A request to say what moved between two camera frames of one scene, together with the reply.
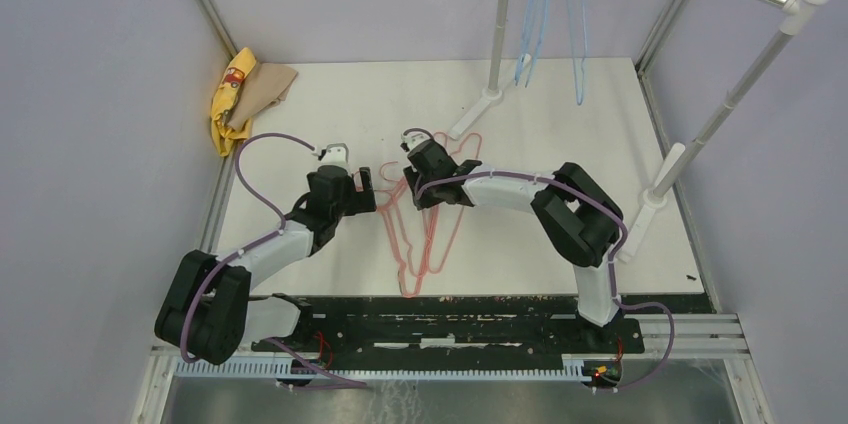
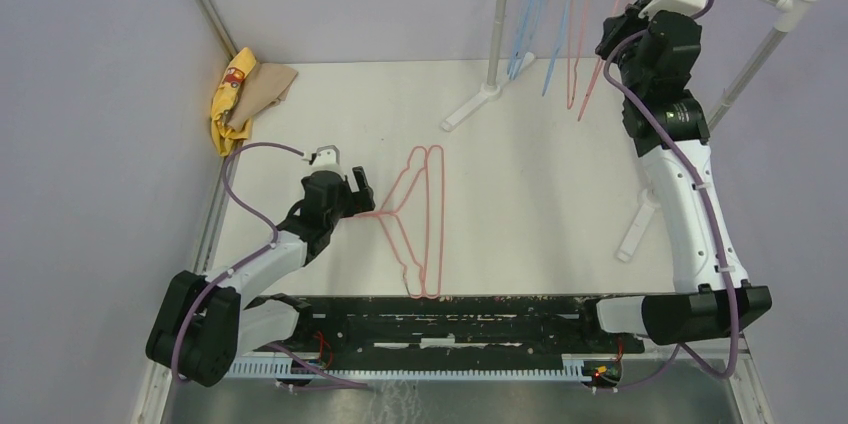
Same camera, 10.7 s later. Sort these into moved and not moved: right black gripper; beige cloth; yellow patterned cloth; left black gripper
Moved: right black gripper
Not moved: left black gripper; beige cloth; yellow patterned cloth
